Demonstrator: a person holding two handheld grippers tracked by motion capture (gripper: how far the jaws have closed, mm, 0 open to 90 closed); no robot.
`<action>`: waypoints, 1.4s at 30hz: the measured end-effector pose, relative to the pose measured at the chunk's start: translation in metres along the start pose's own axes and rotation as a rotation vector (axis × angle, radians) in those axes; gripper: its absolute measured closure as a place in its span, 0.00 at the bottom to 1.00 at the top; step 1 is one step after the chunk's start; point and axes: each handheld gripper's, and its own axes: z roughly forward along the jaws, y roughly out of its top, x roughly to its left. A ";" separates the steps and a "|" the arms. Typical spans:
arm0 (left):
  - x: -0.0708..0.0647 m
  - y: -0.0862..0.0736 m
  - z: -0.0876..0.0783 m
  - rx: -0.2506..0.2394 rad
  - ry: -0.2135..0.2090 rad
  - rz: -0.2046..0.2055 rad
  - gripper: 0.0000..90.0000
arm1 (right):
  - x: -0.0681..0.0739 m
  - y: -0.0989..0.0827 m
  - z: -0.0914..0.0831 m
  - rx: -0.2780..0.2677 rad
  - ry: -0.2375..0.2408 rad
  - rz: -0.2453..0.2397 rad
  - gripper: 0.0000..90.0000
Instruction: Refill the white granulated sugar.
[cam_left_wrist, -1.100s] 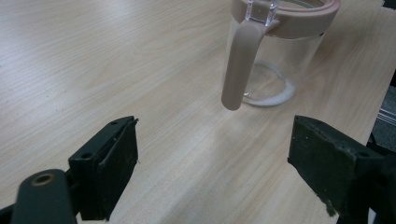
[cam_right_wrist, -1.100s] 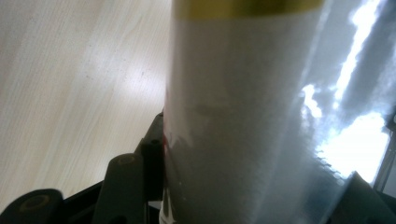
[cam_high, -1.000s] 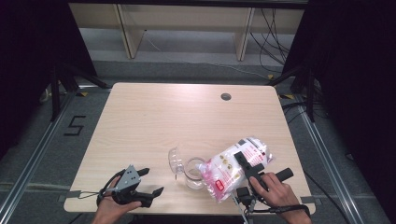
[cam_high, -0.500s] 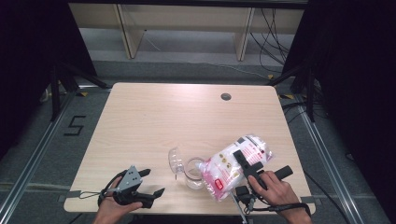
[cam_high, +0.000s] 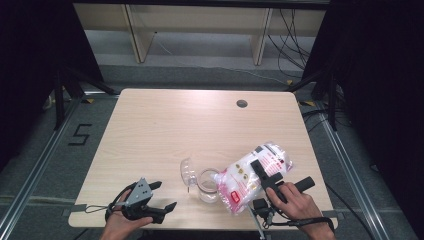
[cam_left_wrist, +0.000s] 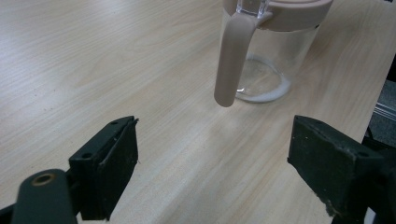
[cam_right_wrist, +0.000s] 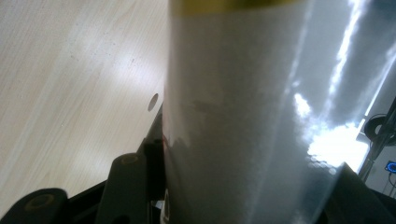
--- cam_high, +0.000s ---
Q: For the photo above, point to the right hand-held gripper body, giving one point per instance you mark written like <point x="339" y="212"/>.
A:
<point x="271" y="181"/>

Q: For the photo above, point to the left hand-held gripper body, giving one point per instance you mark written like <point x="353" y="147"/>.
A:
<point x="138" y="196"/>

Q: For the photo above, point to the plastic bag of white granules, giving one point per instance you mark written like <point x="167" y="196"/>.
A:
<point x="246" y="180"/>

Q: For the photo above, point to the clear glass jar with lid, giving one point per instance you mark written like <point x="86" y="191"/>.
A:
<point x="208" y="188"/>

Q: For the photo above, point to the person's left hand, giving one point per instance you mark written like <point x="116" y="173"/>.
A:
<point x="118" y="226"/>

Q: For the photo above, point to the person's right hand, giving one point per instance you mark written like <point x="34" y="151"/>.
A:
<point x="300" y="206"/>

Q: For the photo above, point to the grey tape strip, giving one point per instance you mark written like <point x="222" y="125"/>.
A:
<point x="333" y="215"/>
<point x="75" y="210"/>

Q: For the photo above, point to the yellow black hazard tape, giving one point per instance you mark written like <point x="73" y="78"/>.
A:
<point x="307" y="103"/>

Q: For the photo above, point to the black metal stand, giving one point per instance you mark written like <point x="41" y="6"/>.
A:
<point x="328" y="96"/>
<point x="63" y="96"/>

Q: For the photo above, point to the black curtain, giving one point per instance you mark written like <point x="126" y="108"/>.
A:
<point x="383" y="83"/>
<point x="33" y="66"/>

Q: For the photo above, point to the light wooden shelf unit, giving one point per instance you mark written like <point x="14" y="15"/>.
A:
<point x="200" y="20"/>

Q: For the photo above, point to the aluminium floor rail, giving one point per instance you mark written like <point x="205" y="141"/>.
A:
<point x="36" y="166"/>
<point x="353" y="173"/>

